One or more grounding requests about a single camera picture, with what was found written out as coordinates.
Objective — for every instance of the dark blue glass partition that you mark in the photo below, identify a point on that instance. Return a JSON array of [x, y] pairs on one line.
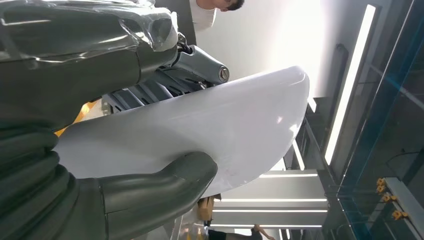
[[391, 99]]

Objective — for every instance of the long ceiling light strip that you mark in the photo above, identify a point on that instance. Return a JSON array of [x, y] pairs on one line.
[[298, 155], [271, 200], [271, 211], [288, 175], [348, 89], [312, 106]]

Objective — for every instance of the brown cardboard box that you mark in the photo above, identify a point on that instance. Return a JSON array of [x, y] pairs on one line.
[[205, 208]]

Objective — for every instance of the yellow tape double frame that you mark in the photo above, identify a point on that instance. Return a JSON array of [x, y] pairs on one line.
[[79, 116]]

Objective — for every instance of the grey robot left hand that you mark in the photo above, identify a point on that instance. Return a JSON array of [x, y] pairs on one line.
[[66, 66]]

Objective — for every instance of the yellow clip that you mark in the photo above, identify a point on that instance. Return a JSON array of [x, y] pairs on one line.
[[381, 182], [399, 215], [381, 189], [388, 198]]

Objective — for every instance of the person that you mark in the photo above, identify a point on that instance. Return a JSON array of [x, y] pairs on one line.
[[202, 16]]

